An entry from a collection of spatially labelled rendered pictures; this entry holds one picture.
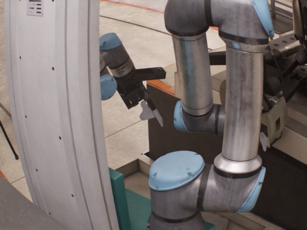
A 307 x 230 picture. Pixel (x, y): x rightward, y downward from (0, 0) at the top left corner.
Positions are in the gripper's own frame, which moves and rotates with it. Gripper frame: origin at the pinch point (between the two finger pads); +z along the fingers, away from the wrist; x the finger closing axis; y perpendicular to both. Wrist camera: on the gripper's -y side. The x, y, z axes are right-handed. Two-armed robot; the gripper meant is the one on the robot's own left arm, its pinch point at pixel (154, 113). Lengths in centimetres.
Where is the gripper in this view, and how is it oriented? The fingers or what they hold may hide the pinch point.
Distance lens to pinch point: 176.1
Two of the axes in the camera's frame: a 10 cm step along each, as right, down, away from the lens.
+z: 3.9, 6.8, 6.2
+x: 3.5, 5.1, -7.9
